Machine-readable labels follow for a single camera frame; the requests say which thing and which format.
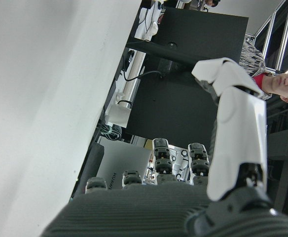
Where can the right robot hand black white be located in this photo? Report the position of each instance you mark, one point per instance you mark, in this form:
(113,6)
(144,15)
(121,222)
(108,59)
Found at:
(139,212)

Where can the person with glasses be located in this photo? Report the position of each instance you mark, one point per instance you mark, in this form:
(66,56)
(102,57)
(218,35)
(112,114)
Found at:
(284,84)

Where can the black monitor panel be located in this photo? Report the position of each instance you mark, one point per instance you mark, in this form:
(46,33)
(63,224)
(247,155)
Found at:
(183,103)

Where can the aluminium cage frame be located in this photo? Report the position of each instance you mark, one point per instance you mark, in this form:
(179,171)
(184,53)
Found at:
(282,29)

